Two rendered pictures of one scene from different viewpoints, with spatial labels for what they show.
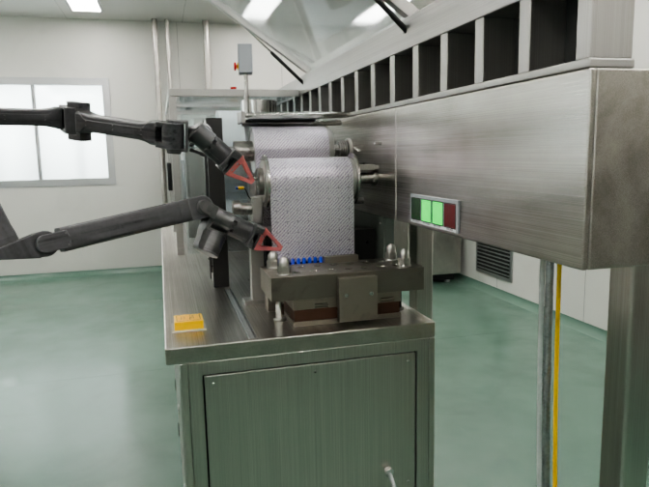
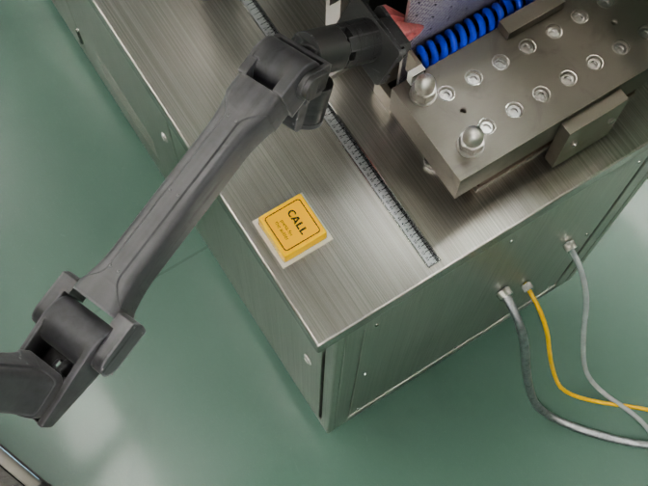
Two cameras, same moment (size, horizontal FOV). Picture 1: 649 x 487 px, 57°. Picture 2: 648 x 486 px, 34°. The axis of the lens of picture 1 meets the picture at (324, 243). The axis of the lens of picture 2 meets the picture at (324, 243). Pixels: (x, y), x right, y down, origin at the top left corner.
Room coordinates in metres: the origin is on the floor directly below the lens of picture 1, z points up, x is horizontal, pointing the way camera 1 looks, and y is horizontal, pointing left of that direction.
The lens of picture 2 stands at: (0.96, 0.47, 2.29)
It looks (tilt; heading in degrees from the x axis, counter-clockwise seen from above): 70 degrees down; 341
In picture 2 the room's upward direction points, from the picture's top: 2 degrees clockwise
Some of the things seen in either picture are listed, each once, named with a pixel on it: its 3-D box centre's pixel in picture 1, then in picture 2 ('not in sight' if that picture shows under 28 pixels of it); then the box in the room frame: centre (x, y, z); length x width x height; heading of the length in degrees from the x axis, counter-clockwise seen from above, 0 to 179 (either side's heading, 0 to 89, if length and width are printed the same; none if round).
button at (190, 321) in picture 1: (188, 322); (292, 228); (1.46, 0.35, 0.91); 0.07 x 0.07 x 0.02; 15
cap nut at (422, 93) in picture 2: (272, 259); (424, 86); (1.54, 0.14, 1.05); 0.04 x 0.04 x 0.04
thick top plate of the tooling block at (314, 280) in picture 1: (341, 277); (543, 72); (1.54, -0.04, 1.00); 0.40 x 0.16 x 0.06; 105
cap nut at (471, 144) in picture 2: (284, 265); (472, 138); (1.45, 0.10, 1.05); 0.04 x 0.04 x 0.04
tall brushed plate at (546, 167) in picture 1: (347, 160); not in sight; (2.41, -0.10, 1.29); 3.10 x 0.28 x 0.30; 15
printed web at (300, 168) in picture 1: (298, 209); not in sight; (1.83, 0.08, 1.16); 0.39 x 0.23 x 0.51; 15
